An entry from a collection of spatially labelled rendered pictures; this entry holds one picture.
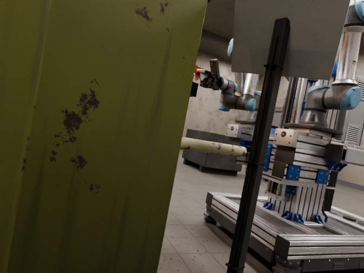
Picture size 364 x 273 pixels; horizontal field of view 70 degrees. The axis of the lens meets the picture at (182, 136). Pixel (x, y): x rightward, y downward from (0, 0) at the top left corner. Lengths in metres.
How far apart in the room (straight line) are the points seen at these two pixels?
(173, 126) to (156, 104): 0.09
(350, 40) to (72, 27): 1.33
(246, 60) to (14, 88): 0.77
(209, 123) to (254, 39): 9.38
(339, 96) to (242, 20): 0.75
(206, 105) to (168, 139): 9.50
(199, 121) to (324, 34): 9.26
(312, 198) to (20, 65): 1.79
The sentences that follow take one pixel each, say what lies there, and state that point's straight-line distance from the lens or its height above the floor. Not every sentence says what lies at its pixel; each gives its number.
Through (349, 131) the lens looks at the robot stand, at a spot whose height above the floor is 0.86.
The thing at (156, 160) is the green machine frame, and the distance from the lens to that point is 0.76.
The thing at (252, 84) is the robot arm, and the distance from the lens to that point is 1.63.
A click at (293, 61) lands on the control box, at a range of 1.00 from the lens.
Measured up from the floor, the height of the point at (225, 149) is 0.62.
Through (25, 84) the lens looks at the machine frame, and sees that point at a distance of 0.50.
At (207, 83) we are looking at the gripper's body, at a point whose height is 0.95.
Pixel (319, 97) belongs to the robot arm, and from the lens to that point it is 1.60.
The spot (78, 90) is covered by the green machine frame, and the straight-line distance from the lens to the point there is 0.63.
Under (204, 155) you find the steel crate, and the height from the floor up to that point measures 0.31.
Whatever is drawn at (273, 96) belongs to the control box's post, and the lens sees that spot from 0.90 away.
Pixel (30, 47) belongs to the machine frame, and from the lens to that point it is 0.51.
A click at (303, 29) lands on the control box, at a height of 1.06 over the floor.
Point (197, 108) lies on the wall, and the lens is 10.07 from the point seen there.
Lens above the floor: 0.67
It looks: 1 degrees down
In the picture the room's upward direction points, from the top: 11 degrees clockwise
